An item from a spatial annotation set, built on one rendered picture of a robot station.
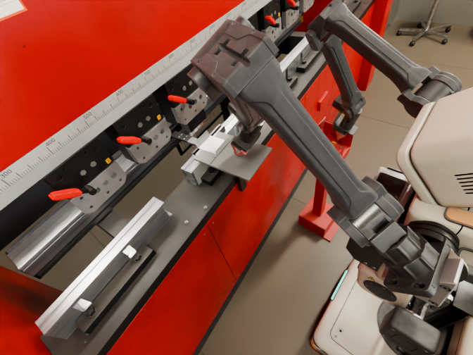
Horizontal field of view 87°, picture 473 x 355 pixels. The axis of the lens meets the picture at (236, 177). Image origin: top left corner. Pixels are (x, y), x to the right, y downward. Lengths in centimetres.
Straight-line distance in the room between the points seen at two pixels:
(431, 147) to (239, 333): 145
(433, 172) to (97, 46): 73
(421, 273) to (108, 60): 78
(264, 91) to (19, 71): 48
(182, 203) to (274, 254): 95
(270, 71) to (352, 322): 129
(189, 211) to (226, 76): 78
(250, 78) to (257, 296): 155
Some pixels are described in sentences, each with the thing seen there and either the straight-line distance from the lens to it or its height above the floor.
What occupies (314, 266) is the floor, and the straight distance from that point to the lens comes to 181.
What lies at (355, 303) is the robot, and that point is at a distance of 148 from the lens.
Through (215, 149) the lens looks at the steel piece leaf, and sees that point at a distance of 103.
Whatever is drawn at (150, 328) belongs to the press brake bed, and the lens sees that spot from 112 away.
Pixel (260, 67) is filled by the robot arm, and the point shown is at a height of 155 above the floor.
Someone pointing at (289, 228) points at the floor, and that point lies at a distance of 191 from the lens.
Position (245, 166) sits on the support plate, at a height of 100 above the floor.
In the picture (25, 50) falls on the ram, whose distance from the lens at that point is 65.
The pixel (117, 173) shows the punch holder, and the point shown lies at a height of 122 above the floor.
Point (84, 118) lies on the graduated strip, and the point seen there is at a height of 139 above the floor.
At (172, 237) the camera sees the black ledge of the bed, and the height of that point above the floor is 87.
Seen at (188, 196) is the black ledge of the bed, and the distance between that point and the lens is 108.
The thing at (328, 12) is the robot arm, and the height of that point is 141.
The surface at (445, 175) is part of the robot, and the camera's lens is 56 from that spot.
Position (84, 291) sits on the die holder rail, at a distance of 96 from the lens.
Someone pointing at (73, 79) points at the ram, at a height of 147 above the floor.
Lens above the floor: 169
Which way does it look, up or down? 49 degrees down
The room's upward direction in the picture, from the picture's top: 15 degrees counter-clockwise
